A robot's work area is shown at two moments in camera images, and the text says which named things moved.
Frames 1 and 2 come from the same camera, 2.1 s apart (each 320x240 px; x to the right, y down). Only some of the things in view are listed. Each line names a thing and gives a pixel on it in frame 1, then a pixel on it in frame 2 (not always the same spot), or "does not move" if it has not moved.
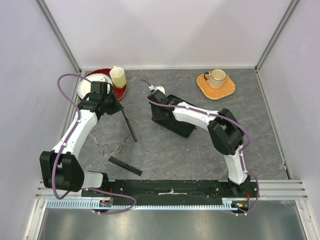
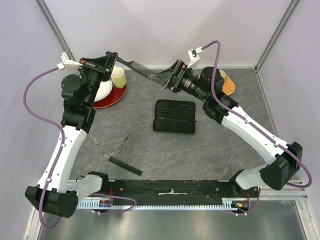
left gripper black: x=118 y=107 -> x=105 y=63
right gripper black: x=155 y=116 -> x=172 y=77
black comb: x=125 y=166 does not move
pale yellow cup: x=118 y=76 does not move
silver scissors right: x=118 y=149 does not move
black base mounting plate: x=246 y=194 does not move
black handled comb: x=130 y=126 -> x=137 y=66
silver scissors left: x=102 y=146 does not move
